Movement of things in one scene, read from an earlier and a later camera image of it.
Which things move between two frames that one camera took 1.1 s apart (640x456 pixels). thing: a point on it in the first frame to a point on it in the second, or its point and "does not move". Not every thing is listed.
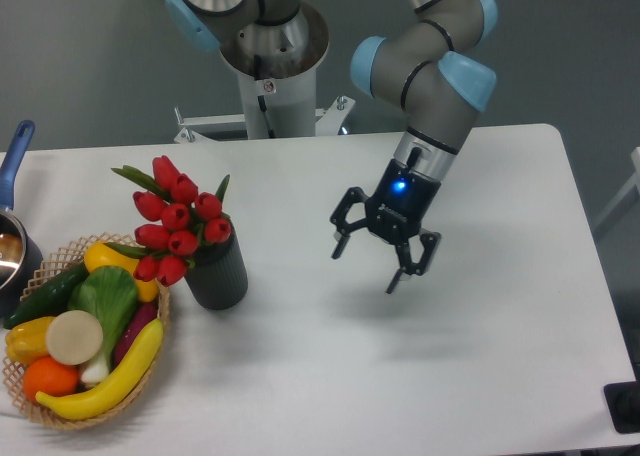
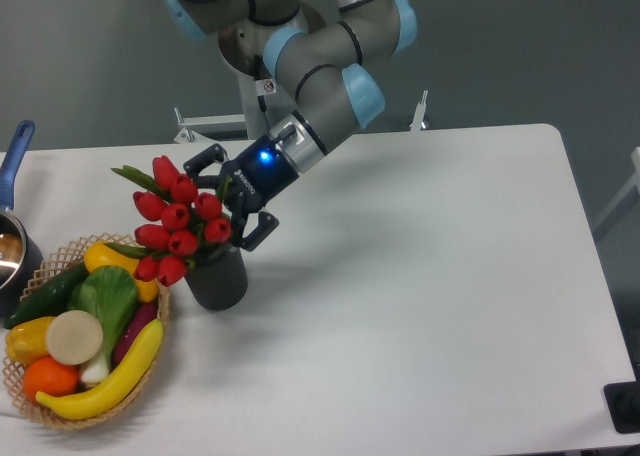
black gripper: x=397 y=210 to x=256 y=176
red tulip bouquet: x=187 y=220 does not move
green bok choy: x=110 y=294 does not move
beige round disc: x=73 y=337 does not move
